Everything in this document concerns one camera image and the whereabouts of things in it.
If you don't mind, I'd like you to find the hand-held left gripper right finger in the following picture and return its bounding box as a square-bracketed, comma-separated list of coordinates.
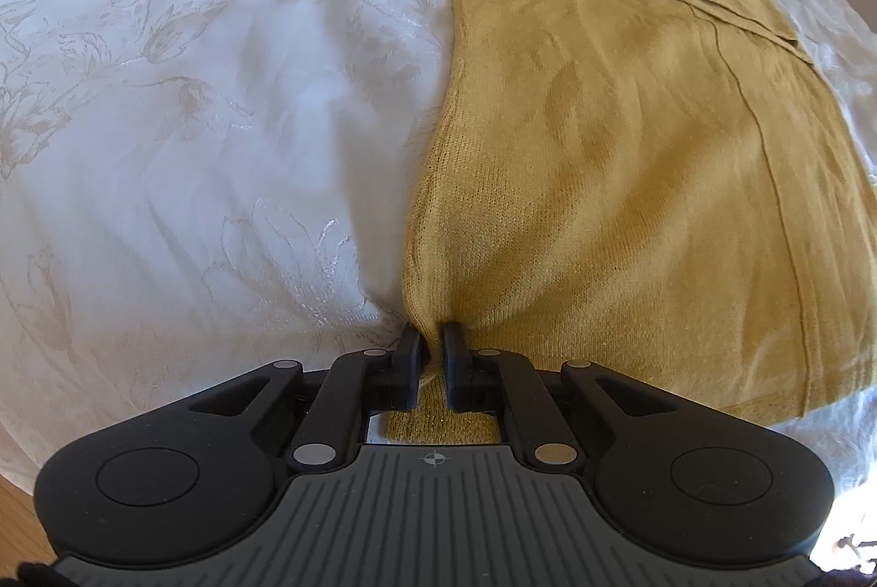
[442, 322, 687, 471]

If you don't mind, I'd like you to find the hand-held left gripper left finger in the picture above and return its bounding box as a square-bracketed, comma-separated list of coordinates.
[184, 322, 424, 471]

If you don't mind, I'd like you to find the yellow knit sweater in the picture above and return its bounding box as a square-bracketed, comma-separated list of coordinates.
[387, 0, 877, 446]

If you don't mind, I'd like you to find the white floral bedspread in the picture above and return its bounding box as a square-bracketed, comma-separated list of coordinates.
[0, 0, 877, 495]

